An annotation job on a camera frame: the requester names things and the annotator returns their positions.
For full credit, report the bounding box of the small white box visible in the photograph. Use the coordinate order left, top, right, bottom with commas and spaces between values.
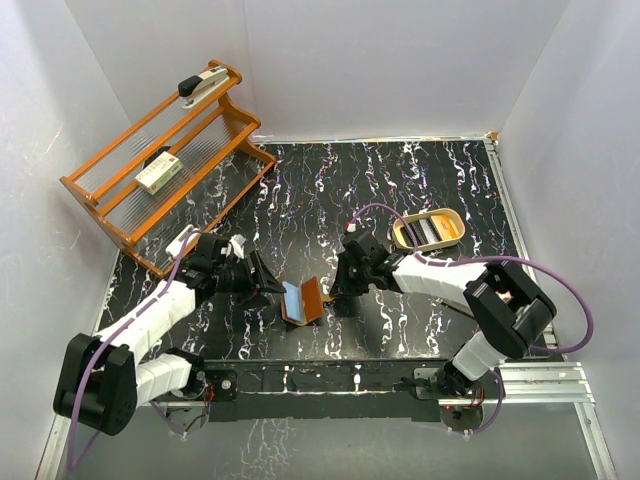
165, 224, 199, 260

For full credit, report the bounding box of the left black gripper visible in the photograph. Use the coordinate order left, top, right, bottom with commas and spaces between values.
213, 251, 285, 310

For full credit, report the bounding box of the black card in tray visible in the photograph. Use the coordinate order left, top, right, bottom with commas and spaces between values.
401, 222, 429, 248

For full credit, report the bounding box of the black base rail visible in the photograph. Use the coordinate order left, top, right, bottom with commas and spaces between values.
149, 357, 506, 424

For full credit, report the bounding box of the orange wooden shelf rack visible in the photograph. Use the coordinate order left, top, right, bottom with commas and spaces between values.
60, 60, 276, 277

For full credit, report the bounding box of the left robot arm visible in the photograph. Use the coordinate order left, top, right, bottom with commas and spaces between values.
53, 233, 285, 436

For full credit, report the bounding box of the beige oval tray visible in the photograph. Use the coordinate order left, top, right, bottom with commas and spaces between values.
391, 208, 466, 252

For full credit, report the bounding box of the orange card in tray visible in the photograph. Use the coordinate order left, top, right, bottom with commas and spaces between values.
430, 214, 460, 241

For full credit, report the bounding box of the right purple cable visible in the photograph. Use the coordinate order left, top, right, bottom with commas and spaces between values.
345, 203, 596, 436

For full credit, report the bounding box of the silver card in tray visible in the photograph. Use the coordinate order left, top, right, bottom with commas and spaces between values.
419, 218, 441, 244

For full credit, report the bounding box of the purple cable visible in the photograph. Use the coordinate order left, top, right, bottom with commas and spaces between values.
345, 203, 596, 436
64, 230, 201, 471

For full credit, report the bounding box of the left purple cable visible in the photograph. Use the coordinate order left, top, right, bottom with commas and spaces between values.
64, 230, 201, 471

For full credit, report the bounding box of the white staples box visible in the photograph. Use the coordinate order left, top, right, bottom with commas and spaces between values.
135, 151, 183, 195

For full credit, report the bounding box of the black and beige stapler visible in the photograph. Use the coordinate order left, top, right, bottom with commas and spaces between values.
178, 67, 230, 109

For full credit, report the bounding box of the brown leather card holder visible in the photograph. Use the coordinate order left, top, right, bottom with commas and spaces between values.
281, 276, 334, 327

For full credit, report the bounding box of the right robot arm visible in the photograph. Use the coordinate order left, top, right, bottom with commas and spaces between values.
330, 230, 557, 397

